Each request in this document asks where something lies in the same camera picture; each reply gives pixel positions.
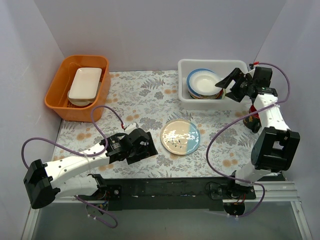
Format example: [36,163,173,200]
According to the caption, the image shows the cream and green plate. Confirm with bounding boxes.
[221,89,226,100]

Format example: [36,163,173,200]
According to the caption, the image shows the pink plate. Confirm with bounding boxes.
[189,90,225,100]

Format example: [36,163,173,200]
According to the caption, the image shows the white fluted plate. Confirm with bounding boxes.
[188,69,223,96]

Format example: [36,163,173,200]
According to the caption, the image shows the light blue plate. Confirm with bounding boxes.
[186,67,216,95]

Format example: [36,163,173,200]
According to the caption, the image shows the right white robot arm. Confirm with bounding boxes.
[216,65,300,199]

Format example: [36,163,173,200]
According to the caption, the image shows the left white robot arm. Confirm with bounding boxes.
[23,128,158,209]

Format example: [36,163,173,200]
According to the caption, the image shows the clear white plastic bin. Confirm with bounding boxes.
[177,59,252,112]

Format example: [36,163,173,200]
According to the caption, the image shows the orange plastic bin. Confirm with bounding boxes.
[44,55,111,123]

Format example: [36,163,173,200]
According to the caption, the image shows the red and black mug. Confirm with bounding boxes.
[242,113,261,134]

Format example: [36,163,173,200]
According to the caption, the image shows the cream and blue plate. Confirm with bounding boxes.
[160,119,201,156]

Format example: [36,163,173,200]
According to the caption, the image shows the floral patterned table mat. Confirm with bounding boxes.
[57,70,258,179]

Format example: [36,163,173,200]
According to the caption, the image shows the white rectangular dish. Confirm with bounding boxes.
[68,67,102,100]

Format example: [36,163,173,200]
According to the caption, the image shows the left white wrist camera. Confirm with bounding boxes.
[124,122,139,134]

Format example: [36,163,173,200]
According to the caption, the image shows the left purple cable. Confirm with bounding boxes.
[21,105,126,229]

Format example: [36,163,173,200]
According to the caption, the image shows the purple cable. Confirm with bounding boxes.
[206,61,291,218]
[21,105,126,229]

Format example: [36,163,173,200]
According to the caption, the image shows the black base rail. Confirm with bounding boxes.
[79,174,256,211]

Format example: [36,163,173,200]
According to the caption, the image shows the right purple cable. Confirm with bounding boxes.
[206,61,291,218]

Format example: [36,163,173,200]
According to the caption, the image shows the aluminium frame rail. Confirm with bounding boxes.
[29,181,301,205]

